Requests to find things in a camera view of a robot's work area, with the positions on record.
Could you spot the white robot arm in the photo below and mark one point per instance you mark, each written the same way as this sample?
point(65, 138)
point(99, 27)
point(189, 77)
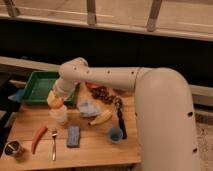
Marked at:
point(163, 105)

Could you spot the blue sponge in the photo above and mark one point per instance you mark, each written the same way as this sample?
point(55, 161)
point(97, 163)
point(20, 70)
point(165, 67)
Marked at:
point(73, 137)

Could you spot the black handled spoon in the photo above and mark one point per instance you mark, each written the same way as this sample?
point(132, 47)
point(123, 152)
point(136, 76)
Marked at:
point(119, 106)

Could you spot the bunch of red grapes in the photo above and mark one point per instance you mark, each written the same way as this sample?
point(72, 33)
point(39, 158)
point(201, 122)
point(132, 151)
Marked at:
point(102, 94)

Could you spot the green plastic tray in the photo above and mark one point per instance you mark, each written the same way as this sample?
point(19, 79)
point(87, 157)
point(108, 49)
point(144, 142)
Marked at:
point(38, 86)

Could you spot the silver fork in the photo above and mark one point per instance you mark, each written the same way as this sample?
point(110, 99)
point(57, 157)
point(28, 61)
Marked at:
point(54, 135)

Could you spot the white paper cup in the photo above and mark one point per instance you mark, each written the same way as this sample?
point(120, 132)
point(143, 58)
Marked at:
point(59, 115)

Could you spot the small blue cup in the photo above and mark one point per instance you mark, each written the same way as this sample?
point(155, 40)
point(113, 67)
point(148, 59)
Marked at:
point(115, 135)

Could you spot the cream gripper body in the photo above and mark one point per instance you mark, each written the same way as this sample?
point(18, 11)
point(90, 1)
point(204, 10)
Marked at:
point(51, 97)

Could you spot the yellow banana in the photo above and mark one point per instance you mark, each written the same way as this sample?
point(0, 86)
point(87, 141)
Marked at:
point(103, 117)

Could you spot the red yellow apple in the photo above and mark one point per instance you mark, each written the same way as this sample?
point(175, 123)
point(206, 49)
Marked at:
point(56, 104)

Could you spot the wooden cutting board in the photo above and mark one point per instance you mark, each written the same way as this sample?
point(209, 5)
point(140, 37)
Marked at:
point(95, 147)

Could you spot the light blue cloth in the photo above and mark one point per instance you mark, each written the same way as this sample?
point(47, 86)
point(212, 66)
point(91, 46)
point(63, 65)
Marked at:
point(88, 109)

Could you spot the red chili pepper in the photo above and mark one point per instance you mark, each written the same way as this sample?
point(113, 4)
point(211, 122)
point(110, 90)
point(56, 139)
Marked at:
point(37, 136)

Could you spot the orange bowl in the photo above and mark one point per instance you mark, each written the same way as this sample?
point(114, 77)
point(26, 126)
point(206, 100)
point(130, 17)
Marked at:
point(91, 85)

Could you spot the blue object beside tray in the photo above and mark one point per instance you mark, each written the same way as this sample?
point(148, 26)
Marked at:
point(17, 97)

